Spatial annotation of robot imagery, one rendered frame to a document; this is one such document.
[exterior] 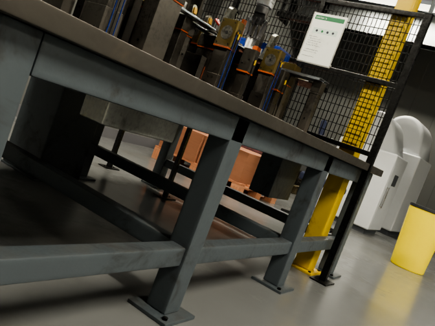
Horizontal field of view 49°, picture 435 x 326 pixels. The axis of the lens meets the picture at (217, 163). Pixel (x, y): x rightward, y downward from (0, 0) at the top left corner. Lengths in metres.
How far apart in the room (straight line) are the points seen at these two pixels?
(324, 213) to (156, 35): 1.52
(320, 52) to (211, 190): 1.70
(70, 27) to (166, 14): 0.91
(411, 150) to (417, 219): 2.57
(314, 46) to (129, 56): 2.12
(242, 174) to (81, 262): 3.59
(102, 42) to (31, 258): 0.46
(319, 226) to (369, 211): 3.12
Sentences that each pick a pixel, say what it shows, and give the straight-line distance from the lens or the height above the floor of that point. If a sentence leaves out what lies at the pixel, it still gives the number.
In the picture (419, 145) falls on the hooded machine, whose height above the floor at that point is 1.29.
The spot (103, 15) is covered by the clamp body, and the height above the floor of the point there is 0.80.
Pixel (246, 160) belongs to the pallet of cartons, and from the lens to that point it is 4.61.
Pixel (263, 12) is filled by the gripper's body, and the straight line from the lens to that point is 2.52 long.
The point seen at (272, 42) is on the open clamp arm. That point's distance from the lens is 2.37.
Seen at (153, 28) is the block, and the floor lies 0.84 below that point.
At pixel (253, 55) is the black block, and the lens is 2.22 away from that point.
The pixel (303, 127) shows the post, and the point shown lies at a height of 0.75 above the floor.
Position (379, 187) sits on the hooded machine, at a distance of 5.87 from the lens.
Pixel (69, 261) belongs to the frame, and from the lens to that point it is 1.12.
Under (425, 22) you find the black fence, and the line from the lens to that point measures 2.83.
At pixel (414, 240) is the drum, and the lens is 4.50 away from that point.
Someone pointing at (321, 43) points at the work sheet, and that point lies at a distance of 2.97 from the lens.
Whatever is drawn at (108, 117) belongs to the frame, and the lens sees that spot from 1.38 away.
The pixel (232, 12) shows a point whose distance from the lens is 2.11.
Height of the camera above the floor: 0.62
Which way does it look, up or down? 5 degrees down
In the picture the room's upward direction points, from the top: 21 degrees clockwise
